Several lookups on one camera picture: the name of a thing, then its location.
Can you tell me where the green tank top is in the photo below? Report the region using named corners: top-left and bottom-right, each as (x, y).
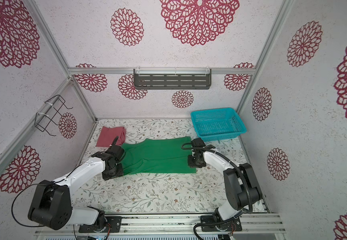
top-left (121, 137), bottom-right (196, 176)

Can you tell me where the pink tank top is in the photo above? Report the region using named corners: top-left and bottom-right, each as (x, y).
top-left (96, 127), bottom-right (126, 148)

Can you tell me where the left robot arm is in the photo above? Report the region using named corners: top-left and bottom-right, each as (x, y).
top-left (27, 146), bottom-right (125, 232)

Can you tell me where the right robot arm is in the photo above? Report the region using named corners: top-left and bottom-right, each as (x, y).
top-left (181, 138), bottom-right (262, 224)

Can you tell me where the teal plastic basket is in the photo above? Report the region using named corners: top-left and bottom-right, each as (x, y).
top-left (190, 108), bottom-right (247, 142)

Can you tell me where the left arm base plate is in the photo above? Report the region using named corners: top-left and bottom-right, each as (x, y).
top-left (78, 216), bottom-right (122, 234)

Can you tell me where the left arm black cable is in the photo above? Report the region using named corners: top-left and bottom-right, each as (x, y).
top-left (10, 135), bottom-right (120, 229)

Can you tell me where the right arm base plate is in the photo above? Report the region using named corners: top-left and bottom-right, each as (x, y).
top-left (200, 215), bottom-right (242, 232)

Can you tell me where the black wire wall rack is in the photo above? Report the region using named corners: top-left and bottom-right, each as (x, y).
top-left (33, 95), bottom-right (73, 137)

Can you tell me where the grey wall shelf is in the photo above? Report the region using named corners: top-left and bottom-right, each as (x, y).
top-left (133, 69), bottom-right (212, 90)

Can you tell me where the aluminium front rail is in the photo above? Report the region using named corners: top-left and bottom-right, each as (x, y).
top-left (34, 213), bottom-right (286, 238)

